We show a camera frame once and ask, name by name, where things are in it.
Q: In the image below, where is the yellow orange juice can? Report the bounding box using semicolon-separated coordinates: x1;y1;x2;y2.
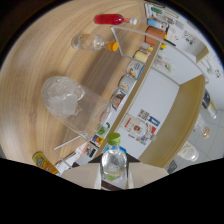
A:
32;151;60;176

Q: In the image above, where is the white frame wooden shelf rack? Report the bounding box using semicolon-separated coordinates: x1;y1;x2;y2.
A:
53;25;210;169

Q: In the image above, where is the red syrup bottle white cap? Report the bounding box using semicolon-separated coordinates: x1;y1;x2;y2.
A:
93;13;138;26

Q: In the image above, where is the small white blue bottle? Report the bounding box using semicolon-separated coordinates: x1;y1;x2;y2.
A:
146;18;166;31

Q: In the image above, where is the black and yellow can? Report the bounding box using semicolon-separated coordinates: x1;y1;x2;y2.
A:
201;89;218;119

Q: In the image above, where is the printed bowl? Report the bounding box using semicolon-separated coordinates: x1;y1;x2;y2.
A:
126;59;145;80

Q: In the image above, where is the large white bottle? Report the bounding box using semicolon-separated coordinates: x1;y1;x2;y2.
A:
176;141;200;163

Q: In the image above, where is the tall glass bottle wooden lid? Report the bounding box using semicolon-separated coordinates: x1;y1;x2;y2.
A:
196;116;211;139

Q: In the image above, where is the white cup green print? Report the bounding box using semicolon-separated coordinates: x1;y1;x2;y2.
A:
98;122;111;138

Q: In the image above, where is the red rimmed bowl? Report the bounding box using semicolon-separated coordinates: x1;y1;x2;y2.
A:
109;89;127;111

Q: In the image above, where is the wooden wall shelf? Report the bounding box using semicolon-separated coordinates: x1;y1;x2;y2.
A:
196;46;211;63

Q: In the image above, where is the orange pot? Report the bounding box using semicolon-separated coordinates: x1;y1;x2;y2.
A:
144;25;167;47

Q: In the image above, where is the white bowl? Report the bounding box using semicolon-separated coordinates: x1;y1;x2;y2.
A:
118;75;137;94

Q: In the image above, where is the clear glass with ice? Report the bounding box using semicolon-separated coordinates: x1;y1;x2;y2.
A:
40;75;111;139

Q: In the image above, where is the clear bottle green cap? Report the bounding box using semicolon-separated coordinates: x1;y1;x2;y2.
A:
100;132;128;183

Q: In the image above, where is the yellow cup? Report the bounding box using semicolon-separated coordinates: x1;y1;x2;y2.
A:
133;49;149;64

